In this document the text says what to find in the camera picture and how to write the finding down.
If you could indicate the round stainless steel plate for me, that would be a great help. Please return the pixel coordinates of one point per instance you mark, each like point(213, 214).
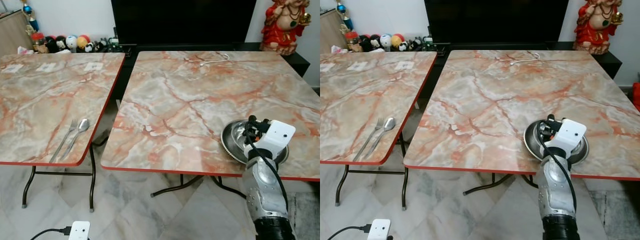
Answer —
point(534, 140)
point(232, 142)

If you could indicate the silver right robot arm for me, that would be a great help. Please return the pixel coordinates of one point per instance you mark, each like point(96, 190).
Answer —
point(265, 195)
point(552, 195)

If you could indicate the large marble pattern folding table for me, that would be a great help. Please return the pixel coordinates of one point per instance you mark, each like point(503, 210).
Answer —
point(175, 110)
point(480, 105)

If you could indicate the red object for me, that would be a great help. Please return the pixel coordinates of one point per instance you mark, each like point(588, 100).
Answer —
point(636, 96)

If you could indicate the red and gold statue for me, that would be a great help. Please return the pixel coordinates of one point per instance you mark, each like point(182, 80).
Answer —
point(597, 27)
point(282, 27)

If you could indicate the silver metal fork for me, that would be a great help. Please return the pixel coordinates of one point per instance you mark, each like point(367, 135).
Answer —
point(63, 140)
point(368, 139)

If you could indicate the pink and white bag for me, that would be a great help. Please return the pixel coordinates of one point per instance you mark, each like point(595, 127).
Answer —
point(24, 50)
point(338, 49)

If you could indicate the black flat screen television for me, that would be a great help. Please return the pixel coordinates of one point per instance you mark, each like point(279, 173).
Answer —
point(182, 22)
point(495, 21)

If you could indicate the white paper label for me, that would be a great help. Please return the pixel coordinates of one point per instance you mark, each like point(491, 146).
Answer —
point(47, 67)
point(93, 66)
point(405, 65)
point(360, 66)

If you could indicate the light wooden cabinet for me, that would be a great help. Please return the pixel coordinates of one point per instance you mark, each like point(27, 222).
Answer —
point(12, 32)
point(331, 31)

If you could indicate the red capped toy jar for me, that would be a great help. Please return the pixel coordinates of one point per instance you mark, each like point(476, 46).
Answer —
point(352, 42)
point(38, 44)

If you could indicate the silver metal spoon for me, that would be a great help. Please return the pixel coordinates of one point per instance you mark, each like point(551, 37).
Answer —
point(389, 123)
point(83, 124)

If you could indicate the black round toy figure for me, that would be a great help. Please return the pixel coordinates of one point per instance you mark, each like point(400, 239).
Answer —
point(365, 43)
point(50, 43)

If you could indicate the blue and gold figurine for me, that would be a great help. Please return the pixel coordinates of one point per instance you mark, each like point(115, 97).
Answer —
point(30, 15)
point(344, 14)

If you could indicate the black and white toy figure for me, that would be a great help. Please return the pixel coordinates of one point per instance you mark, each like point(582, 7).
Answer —
point(61, 43)
point(375, 42)

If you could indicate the white and blue toy ball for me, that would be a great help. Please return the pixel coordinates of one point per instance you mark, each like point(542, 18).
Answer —
point(385, 40)
point(72, 41)

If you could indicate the red and yellow toy ball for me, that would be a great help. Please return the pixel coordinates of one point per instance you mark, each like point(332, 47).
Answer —
point(397, 39)
point(83, 40)

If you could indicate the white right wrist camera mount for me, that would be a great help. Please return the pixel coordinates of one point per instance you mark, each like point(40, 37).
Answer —
point(277, 136)
point(570, 134)

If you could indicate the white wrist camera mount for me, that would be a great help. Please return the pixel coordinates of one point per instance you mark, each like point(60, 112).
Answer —
point(570, 134)
point(79, 230)
point(277, 136)
point(379, 229)

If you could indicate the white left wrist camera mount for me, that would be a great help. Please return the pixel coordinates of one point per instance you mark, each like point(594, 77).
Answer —
point(79, 230)
point(379, 229)

